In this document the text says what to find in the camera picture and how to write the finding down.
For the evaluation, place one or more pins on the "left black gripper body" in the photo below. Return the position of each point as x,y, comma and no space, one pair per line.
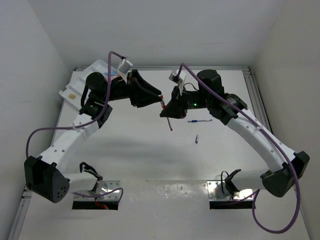
130,90

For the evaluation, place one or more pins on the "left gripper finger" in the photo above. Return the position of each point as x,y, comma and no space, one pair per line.
145,84
143,102

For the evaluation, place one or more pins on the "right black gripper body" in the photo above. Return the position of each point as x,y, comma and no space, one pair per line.
184,99

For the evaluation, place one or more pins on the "red pen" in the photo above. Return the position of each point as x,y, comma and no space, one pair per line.
163,105

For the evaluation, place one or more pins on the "yellow eraser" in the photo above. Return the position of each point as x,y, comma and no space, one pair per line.
72,96

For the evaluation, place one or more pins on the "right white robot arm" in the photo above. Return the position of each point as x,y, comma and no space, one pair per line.
282,162

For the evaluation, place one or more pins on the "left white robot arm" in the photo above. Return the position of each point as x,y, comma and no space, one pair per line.
45,175

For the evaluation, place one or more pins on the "blue pen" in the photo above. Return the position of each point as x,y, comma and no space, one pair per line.
199,120

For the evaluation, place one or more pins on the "white compartment tray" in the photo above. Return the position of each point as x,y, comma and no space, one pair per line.
76,85

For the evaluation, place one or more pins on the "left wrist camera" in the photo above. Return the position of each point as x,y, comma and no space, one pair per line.
124,66

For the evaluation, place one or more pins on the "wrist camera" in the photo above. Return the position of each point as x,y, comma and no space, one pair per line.
176,78
124,66

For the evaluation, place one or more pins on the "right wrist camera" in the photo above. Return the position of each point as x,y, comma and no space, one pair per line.
176,78

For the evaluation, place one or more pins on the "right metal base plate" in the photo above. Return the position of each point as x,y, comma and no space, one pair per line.
216,194

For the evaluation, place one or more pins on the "metal base plate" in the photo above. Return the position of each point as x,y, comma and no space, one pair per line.
107,191
216,194

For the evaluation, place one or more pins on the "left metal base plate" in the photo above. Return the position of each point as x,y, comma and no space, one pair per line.
107,191

